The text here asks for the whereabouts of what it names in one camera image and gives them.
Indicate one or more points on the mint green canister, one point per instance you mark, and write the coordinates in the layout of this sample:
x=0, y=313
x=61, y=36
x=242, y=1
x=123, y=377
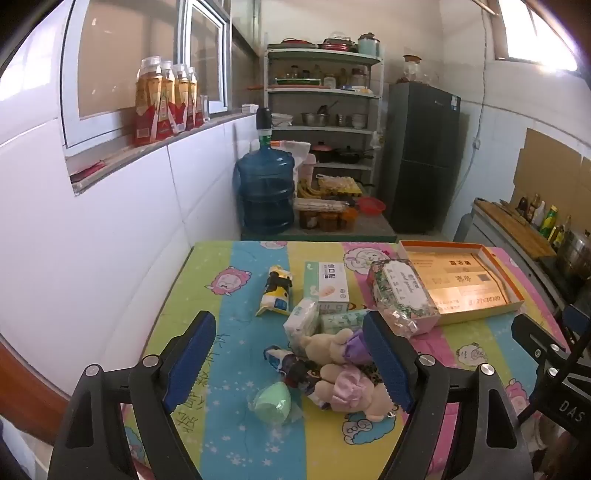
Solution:
x=368, y=45

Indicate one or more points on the dark sauce bottle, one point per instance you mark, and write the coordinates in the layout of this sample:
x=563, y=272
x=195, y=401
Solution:
x=522, y=206

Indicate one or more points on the floral pack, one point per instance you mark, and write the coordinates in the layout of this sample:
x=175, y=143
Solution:
x=401, y=288

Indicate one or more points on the red lidded pan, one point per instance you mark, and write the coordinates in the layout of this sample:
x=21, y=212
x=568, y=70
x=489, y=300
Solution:
x=295, y=44

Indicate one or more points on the green egg-shaped sponge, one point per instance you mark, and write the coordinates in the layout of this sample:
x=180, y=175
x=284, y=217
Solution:
x=272, y=406

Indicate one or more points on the dark oil bottle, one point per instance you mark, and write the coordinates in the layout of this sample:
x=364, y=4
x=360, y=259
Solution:
x=561, y=233

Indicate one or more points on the red pot glass lid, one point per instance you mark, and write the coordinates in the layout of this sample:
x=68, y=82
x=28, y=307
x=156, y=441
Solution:
x=337, y=44

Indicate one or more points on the white metal shelf rack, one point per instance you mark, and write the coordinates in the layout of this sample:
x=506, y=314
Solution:
x=323, y=56

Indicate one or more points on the green yellow bottle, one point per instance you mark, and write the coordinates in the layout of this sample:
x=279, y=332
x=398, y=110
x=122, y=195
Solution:
x=549, y=222

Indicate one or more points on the black water pump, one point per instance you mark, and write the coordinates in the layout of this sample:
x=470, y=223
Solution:
x=264, y=120

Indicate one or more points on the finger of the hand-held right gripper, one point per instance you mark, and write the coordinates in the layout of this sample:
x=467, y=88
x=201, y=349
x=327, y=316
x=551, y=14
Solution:
x=535, y=337

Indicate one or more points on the wooden cutting board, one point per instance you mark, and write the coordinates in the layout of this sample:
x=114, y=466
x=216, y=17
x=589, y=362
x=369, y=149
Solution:
x=517, y=228

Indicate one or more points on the bunch of bananas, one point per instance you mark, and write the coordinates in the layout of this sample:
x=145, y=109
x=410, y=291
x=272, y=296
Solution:
x=307, y=190

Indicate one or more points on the red plastic basket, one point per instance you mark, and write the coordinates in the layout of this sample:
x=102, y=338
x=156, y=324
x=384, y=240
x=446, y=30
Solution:
x=371, y=206

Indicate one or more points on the steel bowl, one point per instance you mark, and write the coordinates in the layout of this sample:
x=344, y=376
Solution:
x=315, y=120

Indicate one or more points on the green low table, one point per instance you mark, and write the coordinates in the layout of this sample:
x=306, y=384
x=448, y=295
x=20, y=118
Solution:
x=369, y=226

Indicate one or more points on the cardboard sheet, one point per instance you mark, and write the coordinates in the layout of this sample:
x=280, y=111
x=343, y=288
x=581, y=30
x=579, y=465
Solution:
x=549, y=170

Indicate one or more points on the orange pickle jar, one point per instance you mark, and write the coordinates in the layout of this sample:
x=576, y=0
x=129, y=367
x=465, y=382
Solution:
x=349, y=220
x=329, y=224

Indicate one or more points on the brown sauce bottle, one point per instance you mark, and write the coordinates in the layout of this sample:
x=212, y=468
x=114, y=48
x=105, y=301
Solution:
x=534, y=206

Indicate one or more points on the plush bear pink dress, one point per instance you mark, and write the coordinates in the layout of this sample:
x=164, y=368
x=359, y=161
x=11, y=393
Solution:
x=344, y=390

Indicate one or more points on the grey counter cabinet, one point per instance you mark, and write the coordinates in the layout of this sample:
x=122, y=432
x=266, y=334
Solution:
x=489, y=240

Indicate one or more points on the green tray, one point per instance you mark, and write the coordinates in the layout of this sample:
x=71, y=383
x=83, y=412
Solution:
x=298, y=82

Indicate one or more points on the plush bear purple dress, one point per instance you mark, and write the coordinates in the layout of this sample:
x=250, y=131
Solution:
x=323, y=344

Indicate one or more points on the small white box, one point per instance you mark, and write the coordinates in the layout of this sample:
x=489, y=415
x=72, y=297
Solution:
x=250, y=109

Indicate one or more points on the stacked small bowls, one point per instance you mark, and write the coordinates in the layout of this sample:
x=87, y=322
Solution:
x=359, y=121

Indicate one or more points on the high window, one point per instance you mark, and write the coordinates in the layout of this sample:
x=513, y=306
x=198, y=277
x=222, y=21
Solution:
x=545, y=41

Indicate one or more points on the egg tray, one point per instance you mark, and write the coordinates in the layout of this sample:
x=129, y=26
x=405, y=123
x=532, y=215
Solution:
x=339, y=184

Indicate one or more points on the cartoon printed tablecloth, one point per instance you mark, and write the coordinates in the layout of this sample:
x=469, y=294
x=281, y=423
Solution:
x=240, y=443

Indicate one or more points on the orange cardboard box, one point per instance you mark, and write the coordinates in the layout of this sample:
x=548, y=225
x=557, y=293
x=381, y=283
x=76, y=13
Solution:
x=466, y=281

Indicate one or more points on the hanging plastic bag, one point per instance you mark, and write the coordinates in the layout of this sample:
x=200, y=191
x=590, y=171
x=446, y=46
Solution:
x=376, y=140

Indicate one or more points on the dark grey refrigerator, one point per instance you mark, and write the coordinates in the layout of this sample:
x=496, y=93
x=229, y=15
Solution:
x=420, y=152

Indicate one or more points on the black frying pan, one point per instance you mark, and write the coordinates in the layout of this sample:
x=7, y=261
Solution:
x=351, y=156

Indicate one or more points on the small drinking glass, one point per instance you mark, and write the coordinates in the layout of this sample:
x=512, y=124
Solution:
x=205, y=110

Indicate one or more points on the white green carton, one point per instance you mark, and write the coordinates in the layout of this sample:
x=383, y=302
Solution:
x=325, y=281

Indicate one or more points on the white printed tissue pack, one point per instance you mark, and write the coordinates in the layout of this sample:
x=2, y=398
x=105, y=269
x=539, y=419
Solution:
x=302, y=321

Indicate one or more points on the clear lidded container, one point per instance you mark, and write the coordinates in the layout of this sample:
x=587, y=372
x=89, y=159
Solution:
x=318, y=205

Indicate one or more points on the white sliding window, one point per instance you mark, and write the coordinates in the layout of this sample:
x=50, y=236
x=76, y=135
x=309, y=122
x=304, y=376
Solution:
x=115, y=55

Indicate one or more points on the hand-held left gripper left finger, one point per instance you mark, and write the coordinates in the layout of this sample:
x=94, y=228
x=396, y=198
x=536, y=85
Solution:
x=191, y=360

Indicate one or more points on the blue water jug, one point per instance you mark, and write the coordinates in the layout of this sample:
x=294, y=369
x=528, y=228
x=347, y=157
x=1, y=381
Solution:
x=265, y=194

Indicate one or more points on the white bowl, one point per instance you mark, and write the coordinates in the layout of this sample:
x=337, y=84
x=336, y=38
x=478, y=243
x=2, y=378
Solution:
x=281, y=121

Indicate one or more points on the steel pot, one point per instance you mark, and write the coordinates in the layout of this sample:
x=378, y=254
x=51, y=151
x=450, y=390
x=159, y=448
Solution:
x=577, y=254

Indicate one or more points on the glass jar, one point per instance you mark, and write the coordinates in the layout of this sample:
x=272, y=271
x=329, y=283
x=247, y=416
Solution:
x=411, y=70

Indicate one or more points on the red paper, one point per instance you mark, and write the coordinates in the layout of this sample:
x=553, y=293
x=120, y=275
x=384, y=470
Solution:
x=90, y=168

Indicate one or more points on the small dark doll packet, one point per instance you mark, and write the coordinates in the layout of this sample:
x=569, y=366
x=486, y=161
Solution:
x=286, y=364

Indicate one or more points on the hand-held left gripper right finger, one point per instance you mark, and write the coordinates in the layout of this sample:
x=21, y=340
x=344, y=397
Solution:
x=385, y=364

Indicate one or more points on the black stove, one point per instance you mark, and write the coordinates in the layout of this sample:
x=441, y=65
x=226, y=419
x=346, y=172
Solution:
x=561, y=279

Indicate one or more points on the white plastic bottle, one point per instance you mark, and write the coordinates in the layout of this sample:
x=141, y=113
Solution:
x=540, y=213

